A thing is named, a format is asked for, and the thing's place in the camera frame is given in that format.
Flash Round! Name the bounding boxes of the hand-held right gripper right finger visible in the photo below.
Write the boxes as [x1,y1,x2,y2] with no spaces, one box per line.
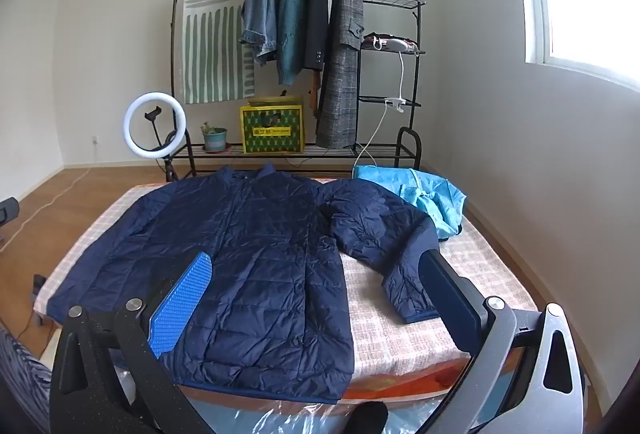
[419,250,586,434]

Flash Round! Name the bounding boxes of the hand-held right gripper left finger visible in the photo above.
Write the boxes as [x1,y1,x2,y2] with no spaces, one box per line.
[47,251,213,434]

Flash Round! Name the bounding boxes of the navy quilted puffer jacket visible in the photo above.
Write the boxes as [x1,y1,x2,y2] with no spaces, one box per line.
[47,162,441,405]

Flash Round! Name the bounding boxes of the folded clothes on shelf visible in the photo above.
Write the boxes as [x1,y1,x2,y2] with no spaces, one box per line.
[362,33,420,54]

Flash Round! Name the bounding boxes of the light blue garment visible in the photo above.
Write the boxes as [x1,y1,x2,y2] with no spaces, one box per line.
[352,165,468,242]

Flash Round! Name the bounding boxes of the small potted plant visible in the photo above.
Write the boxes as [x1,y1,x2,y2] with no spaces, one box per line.
[201,123,230,154]

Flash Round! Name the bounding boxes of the dark striped cloth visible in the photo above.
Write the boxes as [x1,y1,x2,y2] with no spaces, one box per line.
[0,324,53,434]

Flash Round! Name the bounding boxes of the black device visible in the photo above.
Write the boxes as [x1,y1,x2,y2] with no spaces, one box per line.
[0,196,20,227]

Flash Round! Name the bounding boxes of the yellow green patterned box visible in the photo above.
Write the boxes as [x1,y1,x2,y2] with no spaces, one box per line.
[239,96,306,154]

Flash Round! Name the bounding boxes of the green striped white cloth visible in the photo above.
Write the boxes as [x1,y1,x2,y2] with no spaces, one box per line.
[181,0,261,105]

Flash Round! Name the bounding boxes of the teal jacket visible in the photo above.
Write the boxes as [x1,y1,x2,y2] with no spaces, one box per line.
[276,0,307,86]

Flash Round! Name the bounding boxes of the blue denim jacket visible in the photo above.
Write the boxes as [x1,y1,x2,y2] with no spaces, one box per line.
[239,0,285,67]

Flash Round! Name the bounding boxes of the black coat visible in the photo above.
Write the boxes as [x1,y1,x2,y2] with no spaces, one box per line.
[302,0,331,72]

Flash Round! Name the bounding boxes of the thin floor cable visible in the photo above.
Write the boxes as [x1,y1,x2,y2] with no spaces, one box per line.
[0,166,91,251]

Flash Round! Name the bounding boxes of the white ring light on stand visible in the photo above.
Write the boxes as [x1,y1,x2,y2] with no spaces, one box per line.
[123,93,188,182]

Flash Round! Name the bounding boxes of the white cable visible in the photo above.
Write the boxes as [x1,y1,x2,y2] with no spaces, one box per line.
[352,51,406,170]

